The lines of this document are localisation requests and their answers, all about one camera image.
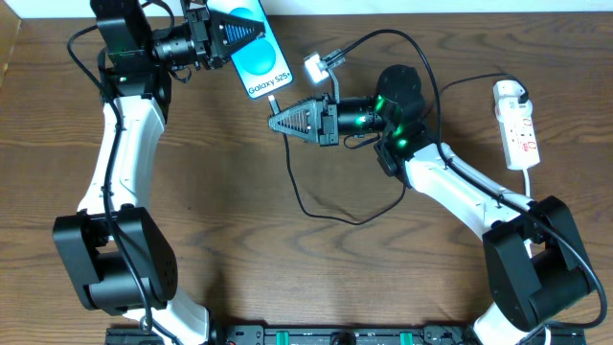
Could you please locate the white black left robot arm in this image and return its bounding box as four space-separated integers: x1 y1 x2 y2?
53 0 269 344

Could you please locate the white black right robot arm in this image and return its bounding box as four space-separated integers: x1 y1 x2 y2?
268 65 602 344

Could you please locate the black mounting rail base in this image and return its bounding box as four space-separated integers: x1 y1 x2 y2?
103 325 587 345

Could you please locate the black USB charging cable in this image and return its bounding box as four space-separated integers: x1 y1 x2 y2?
266 72 531 226

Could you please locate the white USB charger plug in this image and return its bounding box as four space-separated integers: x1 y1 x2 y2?
492 80 532 123

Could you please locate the white power strip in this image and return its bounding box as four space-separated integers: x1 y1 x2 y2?
494 97 540 171

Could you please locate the white power strip cord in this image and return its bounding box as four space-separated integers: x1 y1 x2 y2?
521 167 553 345

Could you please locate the blue screen Galaxy smartphone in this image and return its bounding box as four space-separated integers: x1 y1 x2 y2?
207 0 293 99

